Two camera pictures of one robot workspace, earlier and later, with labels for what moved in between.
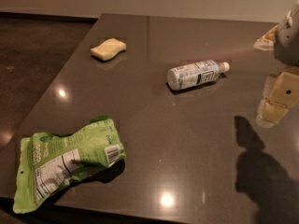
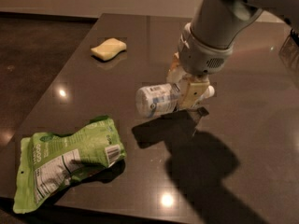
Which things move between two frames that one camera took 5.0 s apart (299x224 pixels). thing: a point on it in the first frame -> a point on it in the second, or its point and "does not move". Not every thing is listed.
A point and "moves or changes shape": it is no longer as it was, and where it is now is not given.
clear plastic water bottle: (194, 73) moves or changes shape
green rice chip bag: (49, 162) does not move
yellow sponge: (108, 49) does not move
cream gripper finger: (267, 40) -> (196, 56)
